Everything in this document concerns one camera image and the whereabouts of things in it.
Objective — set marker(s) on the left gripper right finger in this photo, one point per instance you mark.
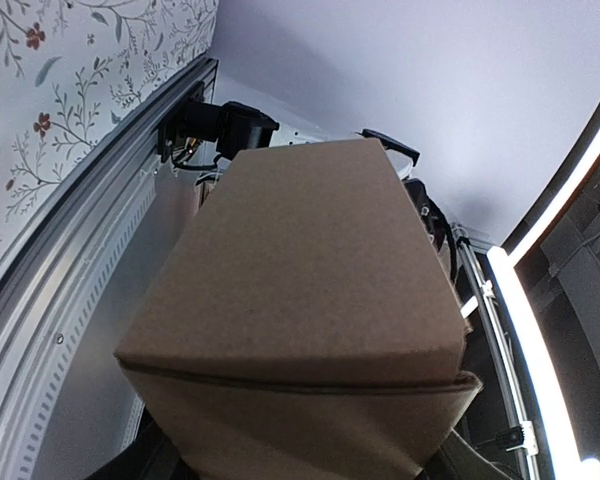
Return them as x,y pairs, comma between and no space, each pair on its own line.
457,460

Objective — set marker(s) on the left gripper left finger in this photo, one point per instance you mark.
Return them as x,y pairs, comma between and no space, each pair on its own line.
150,456

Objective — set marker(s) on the brown cardboard box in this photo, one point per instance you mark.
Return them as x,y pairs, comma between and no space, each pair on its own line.
303,326

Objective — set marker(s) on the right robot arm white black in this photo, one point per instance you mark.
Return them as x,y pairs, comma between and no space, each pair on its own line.
404,159

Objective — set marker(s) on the white LED light strip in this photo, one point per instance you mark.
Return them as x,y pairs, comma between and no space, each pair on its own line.
546,278

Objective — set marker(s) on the floral patterned table mat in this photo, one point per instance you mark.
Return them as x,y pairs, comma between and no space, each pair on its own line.
70,72

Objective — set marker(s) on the front aluminium rail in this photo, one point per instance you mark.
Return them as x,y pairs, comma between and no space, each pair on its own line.
74,282

